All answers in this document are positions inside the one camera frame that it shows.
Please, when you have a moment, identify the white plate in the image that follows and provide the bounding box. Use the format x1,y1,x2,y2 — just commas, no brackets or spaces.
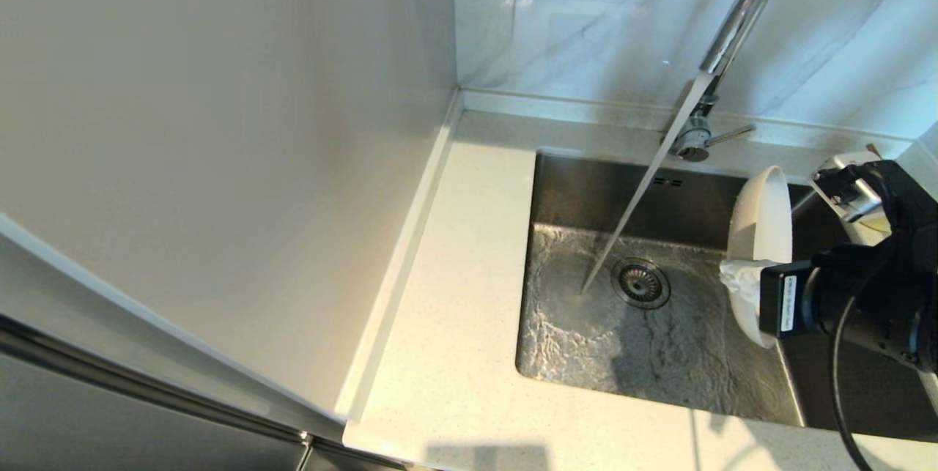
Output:
727,166,794,349

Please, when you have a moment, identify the chrome gooseneck faucet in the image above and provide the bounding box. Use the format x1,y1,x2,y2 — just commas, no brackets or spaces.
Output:
671,0,792,163

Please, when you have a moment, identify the stainless steel sink basin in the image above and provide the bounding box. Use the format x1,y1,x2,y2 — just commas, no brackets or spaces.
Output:
515,151,938,442

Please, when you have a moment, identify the round metal drain strainer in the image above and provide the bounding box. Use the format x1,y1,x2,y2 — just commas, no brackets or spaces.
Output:
611,259,671,310

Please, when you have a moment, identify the stainless steel appliance front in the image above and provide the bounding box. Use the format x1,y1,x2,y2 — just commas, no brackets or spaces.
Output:
0,310,411,471

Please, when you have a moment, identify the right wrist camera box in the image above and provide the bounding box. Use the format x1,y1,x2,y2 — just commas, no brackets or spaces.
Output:
810,152,882,224

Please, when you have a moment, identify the chrome bar handle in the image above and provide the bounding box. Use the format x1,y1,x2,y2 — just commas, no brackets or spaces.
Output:
0,314,316,471

